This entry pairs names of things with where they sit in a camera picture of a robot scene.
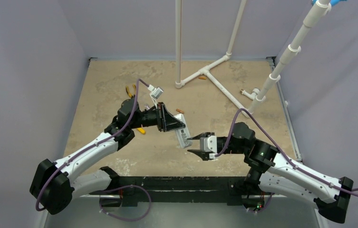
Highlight aluminium table frame rail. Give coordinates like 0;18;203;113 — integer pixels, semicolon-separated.
268;57;303;162

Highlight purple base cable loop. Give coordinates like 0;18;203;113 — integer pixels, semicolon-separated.
99;184;152;222

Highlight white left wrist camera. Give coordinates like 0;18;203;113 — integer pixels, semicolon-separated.
147;84;164;107

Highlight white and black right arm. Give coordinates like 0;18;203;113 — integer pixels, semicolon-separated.
185;122;353;224

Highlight yellow handled pliers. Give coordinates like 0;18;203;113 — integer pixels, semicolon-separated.
125;84;138;99

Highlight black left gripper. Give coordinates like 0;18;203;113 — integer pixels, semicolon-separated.
130;103;185;132

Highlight yellow handled screwdriver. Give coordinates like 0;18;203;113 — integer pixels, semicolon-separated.
137;128;146;134

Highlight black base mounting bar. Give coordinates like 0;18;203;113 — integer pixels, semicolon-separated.
90;167;270;209

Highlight white universal AC remote control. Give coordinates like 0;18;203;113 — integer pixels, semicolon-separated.
174;114;193;149

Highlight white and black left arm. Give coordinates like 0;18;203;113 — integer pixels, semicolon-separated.
29;98;192;215

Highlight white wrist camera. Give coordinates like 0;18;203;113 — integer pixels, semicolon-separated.
147;84;164;107
200;133;217;153

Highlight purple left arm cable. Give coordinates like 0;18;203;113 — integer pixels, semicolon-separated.
35;78;149;212

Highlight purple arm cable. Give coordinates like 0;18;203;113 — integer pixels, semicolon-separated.
215;108;358;201
35;78;149;212

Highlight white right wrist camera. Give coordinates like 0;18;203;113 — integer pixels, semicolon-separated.
200;133;217;153

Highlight white PVC pipe frame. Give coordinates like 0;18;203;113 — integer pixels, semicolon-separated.
174;0;337;112

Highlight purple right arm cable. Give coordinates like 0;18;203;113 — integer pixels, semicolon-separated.
215;108;358;201

